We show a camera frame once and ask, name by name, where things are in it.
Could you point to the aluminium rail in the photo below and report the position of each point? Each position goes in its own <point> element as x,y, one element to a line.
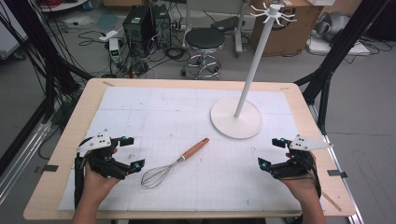
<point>21,161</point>

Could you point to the person's right hand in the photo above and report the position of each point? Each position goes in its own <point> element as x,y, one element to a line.
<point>300,186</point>

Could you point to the black metal frame stand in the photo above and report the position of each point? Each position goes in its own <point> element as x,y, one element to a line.
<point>339,53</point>
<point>46,56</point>

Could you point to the person's left hand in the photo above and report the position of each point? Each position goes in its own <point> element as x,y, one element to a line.
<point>98,185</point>

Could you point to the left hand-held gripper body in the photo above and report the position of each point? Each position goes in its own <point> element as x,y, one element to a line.
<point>99,161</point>

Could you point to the black tape strip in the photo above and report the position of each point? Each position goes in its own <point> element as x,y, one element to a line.
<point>336,173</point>
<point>49,168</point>

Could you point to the white power strip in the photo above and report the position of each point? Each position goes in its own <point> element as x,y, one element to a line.
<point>108,35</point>

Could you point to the slim black computer tower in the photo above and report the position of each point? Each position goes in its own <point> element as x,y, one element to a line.
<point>162,25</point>

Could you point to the grey machine on floor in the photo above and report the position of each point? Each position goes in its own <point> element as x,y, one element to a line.
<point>331,26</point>

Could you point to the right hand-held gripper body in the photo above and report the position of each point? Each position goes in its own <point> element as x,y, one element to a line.
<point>294,161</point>

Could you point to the black laptop bag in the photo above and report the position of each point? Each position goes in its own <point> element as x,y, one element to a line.
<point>225,24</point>

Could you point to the white flat board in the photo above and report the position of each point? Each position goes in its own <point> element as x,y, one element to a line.
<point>339,48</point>

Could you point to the white hook rack stand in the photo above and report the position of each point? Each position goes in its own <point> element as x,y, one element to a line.
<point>236,124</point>

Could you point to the large black computer tower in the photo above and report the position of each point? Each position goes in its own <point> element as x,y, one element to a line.
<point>138,28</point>

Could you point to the white grid mat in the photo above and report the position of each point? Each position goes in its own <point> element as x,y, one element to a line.
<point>174,115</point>

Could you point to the small device with green display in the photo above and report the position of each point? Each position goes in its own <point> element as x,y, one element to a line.
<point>114,49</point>

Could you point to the cardboard box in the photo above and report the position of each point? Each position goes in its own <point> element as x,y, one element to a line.
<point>289,34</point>

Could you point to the thin wooden stick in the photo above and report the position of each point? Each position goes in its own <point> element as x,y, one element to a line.
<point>332,201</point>

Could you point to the black round stool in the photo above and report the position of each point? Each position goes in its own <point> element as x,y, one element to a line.
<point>204,39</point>

